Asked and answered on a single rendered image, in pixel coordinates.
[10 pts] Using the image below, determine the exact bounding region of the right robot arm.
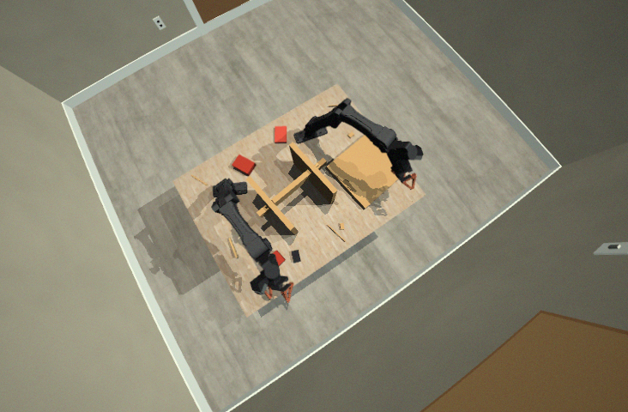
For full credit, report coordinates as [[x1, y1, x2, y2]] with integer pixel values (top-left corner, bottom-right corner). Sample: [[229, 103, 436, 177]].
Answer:
[[212, 179, 280, 295]]

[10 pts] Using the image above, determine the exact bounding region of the tan flat board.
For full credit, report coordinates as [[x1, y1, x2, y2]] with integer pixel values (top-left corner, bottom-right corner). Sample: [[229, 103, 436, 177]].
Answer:
[[326, 136, 398, 209]]

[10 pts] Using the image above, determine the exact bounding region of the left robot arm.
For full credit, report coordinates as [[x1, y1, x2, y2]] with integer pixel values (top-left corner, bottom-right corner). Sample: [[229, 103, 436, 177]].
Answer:
[[294, 98, 423, 171]]

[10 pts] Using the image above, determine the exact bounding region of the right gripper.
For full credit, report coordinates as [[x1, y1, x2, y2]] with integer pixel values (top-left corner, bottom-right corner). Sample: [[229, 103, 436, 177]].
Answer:
[[265, 274, 293, 302]]

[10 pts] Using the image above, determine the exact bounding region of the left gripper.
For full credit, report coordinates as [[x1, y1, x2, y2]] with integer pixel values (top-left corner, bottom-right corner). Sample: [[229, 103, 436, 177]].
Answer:
[[391, 160, 417, 190]]

